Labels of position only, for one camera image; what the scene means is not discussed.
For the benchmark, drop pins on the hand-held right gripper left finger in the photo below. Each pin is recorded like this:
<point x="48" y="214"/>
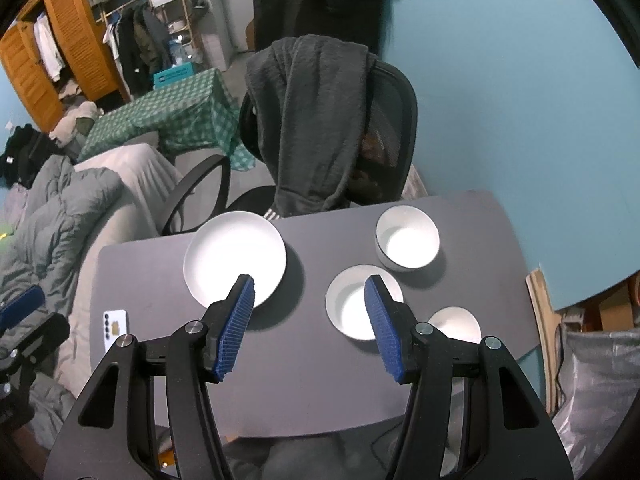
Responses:
<point x="235" y="327"/>

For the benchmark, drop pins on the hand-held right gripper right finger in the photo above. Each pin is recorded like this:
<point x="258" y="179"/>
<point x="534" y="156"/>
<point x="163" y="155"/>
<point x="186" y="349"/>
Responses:
<point x="382" y="330"/>

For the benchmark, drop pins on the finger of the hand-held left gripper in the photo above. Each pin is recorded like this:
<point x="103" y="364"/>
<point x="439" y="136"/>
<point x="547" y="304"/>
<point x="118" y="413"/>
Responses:
<point x="22" y="304"/>
<point x="45" y="330"/>

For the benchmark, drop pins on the white bowl with dark rim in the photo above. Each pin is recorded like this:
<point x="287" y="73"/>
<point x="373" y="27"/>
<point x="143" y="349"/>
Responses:
<point x="455" y="325"/>
<point x="347" y="302"/>
<point x="407" y="240"/>

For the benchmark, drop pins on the white plate with dark rim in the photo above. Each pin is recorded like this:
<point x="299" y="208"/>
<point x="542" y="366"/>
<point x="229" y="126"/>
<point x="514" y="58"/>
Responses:
<point x="230" y="250"/>

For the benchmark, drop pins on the white smartphone with stickers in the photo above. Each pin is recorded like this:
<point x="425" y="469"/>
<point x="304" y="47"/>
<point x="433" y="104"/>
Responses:
<point x="114" y="325"/>

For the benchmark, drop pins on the grey quilted duvet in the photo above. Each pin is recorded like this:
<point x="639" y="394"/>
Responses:
<point x="60" y="210"/>

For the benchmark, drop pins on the pile of black clothes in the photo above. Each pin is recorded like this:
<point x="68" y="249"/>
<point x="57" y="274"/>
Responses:
<point x="25" y="152"/>

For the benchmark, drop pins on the wooden board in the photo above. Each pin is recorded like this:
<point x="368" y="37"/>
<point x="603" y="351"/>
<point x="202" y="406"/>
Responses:
<point x="542" y="320"/>

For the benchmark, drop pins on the light grey bed sheet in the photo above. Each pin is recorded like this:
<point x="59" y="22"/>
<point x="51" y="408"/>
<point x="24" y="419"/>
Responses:
<point x="135" y="170"/>

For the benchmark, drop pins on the dark grey fleece hoodie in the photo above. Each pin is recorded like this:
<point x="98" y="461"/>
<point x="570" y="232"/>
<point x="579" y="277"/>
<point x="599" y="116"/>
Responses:
<point x="305" y="120"/>

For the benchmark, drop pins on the black mesh office chair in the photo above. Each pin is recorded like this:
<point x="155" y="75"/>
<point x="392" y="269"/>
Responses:
<point x="395" y="110"/>

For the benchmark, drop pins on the silver plastic bag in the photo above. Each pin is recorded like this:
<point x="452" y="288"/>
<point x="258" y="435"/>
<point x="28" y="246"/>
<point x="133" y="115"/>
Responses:
<point x="600" y="390"/>

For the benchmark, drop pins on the green checkered tablecloth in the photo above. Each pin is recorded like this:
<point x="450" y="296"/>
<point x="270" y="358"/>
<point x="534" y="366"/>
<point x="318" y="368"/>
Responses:
<point x="165" y="110"/>

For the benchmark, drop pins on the cardboard box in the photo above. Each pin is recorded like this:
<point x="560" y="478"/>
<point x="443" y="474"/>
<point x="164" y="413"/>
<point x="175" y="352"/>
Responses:
<point x="615" y="312"/>

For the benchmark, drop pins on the white hanging shirt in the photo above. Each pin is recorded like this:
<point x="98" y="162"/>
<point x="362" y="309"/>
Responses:
<point x="47" y="47"/>

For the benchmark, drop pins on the teal plastic crate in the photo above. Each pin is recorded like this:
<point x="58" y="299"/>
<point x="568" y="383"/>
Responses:
<point x="172" y="76"/>

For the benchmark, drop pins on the wooden louvred wardrobe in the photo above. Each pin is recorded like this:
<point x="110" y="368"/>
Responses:
<point x="75" y="35"/>

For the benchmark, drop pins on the blue water bottle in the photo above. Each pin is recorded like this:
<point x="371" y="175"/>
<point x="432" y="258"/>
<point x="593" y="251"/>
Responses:
<point x="180" y="52"/>

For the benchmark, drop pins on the dark coats on clothes rack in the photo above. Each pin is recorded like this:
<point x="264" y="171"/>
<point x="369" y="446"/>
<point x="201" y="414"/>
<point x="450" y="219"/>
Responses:
<point x="137" y="45"/>

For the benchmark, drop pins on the grey door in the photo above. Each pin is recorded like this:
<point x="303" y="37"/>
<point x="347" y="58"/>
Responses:
<point x="225" y="10"/>

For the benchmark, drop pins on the black hanging jacket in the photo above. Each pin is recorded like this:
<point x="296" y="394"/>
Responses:
<point x="320" y="0"/>

